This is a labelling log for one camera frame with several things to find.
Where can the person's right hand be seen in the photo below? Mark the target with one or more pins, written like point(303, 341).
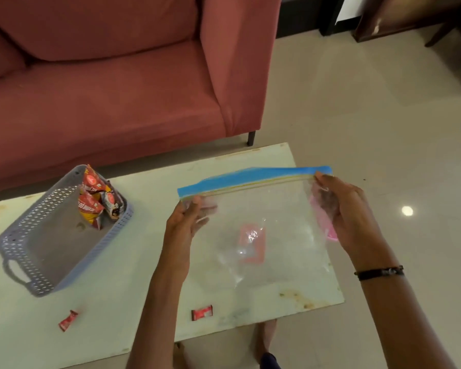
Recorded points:
point(347, 215)

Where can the person's left hand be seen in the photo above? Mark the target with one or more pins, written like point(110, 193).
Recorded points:
point(186, 222)

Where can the clear blue-sealed zip bag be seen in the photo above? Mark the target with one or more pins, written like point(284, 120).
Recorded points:
point(276, 226)

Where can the brown salted peanuts packet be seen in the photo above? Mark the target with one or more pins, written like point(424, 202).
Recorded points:
point(111, 201)

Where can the red candy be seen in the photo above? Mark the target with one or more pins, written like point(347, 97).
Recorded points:
point(202, 313)
point(68, 320)

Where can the yellow red snack packet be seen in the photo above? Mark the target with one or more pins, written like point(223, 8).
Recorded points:
point(91, 181)
point(88, 211)

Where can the grey plastic basket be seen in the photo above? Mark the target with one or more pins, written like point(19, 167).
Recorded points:
point(50, 242)

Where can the person's right forearm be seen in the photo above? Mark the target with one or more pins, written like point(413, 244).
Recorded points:
point(399, 322)

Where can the person's left forearm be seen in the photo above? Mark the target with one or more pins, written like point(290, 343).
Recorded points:
point(153, 322)

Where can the white coffee table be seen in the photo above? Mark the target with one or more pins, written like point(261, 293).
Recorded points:
point(119, 265)

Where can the person's left leg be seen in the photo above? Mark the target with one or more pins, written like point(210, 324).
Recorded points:
point(180, 355)

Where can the person's leg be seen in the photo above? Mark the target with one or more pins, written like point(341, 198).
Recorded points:
point(180, 355)
point(265, 336)

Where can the person's right leg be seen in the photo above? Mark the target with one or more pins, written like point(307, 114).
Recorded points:
point(265, 336)

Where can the pink round plastic item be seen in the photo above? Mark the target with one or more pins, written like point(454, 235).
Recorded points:
point(324, 219)

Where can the black wristband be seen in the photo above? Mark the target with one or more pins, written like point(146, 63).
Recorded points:
point(380, 272)

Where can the red fabric sofa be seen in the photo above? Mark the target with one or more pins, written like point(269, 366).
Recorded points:
point(100, 111)

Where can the dark door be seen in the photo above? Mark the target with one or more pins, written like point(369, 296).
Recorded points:
point(303, 15)

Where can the dark furniture leg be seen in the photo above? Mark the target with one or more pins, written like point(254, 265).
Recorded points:
point(441, 32)

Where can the dark wooden furniture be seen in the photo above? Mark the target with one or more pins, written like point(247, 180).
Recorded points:
point(399, 15)

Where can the red sofa back cushion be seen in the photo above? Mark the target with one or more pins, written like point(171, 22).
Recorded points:
point(100, 23)
point(0, 53)

